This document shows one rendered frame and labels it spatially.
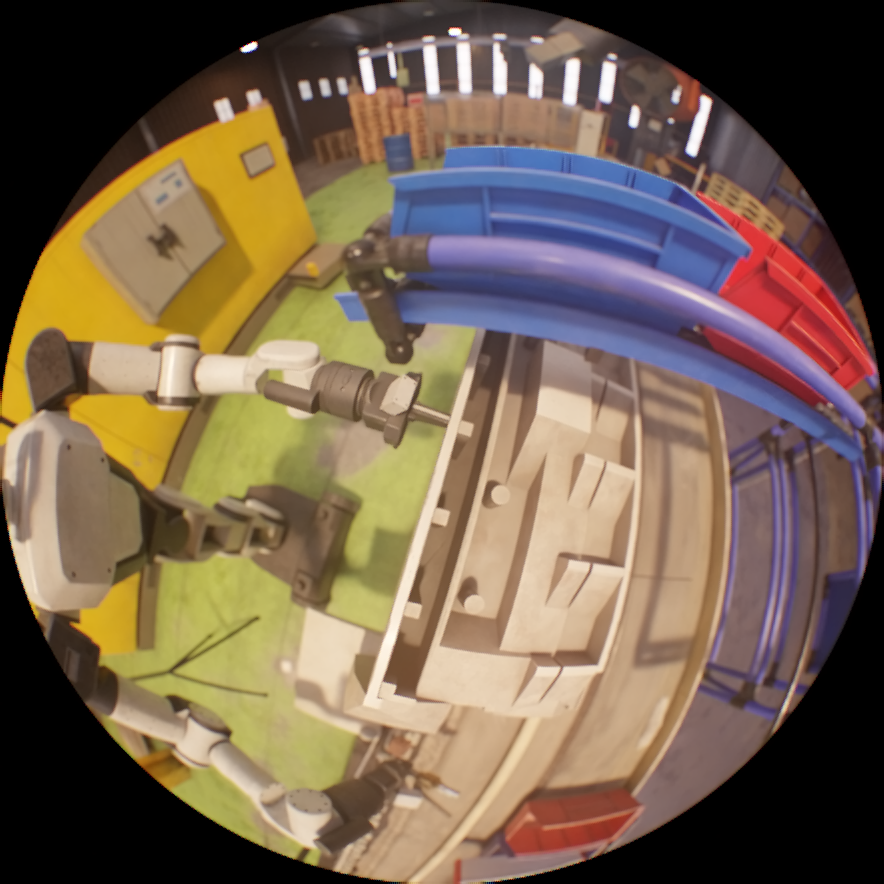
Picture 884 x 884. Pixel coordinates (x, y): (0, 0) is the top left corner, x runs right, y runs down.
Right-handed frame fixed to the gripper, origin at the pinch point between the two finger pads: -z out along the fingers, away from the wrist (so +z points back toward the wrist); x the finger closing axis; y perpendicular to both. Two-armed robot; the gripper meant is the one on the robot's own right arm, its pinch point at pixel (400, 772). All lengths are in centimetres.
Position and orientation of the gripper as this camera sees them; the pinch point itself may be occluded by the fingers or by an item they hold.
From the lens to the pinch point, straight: 69.4
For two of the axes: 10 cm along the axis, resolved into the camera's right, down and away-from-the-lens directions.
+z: -4.6, -4.4, -7.7
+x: 2.7, -9.0, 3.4
